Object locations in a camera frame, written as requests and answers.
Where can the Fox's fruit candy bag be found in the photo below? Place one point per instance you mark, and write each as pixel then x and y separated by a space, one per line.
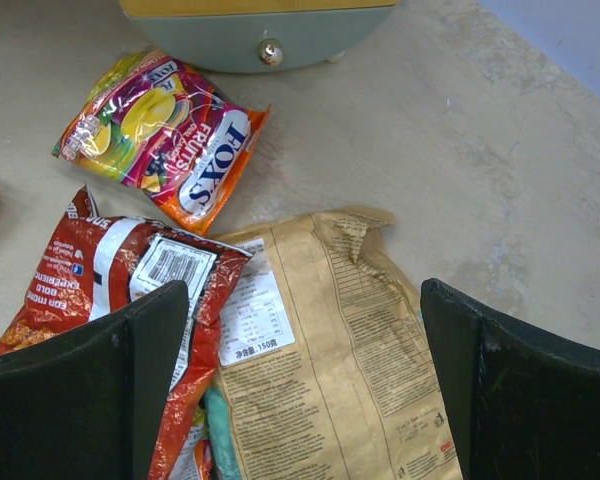
pixel 156 124

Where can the red Doritos bag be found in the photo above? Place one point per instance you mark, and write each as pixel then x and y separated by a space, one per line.
pixel 95 265

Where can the tan paper snack bag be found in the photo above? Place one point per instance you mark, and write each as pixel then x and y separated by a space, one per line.
pixel 324 361

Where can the orange white snack bag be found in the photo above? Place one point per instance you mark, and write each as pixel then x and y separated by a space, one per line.
pixel 195 459

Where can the round white drawer cabinet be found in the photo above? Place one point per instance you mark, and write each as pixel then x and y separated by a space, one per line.
pixel 258 36

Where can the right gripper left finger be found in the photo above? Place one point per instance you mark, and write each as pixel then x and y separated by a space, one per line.
pixel 88 403

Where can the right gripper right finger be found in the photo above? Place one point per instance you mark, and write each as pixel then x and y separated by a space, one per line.
pixel 522 403

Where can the teal snack packet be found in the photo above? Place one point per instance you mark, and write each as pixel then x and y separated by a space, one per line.
pixel 218 419

